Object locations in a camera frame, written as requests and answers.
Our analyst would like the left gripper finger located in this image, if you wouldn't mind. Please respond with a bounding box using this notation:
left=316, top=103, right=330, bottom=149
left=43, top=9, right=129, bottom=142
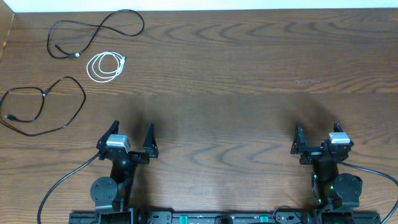
left=96, top=120, right=119, bottom=149
left=143, top=123, right=159, bottom=156

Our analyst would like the black usb cable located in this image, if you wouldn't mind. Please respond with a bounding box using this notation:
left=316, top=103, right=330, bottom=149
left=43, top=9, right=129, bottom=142
left=46, top=9, right=146, bottom=60
left=0, top=76, right=87, bottom=137

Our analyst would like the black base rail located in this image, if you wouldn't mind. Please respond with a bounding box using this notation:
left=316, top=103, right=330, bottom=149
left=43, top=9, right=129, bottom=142
left=68, top=210, right=381, bottom=224

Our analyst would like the white usb cable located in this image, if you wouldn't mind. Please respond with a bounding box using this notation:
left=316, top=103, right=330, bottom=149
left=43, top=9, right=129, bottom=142
left=86, top=51, right=127, bottom=83

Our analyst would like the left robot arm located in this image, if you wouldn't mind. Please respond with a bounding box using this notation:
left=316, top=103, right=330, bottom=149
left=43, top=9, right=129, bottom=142
left=90, top=120, right=159, bottom=223

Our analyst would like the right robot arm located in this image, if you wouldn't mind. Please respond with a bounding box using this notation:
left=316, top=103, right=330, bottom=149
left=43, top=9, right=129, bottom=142
left=290, top=123, right=363, bottom=223

